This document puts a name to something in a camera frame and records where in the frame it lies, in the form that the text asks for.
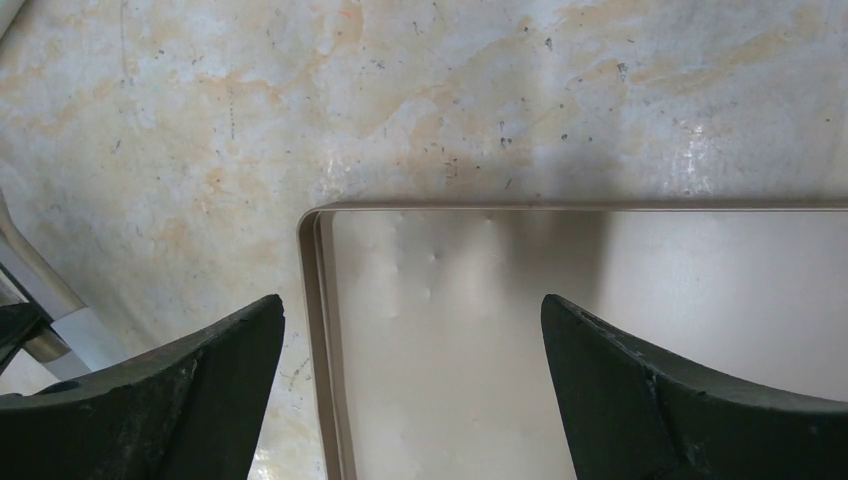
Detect tan box lid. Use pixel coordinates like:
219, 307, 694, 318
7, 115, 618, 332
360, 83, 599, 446
298, 205, 847, 479

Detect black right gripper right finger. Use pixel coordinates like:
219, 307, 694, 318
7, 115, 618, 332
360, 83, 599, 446
541, 294, 847, 479

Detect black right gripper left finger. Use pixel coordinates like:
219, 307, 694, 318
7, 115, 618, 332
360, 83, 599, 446
1, 295, 285, 479

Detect metal tweezers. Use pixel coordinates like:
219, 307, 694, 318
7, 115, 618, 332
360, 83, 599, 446
1, 200, 130, 380

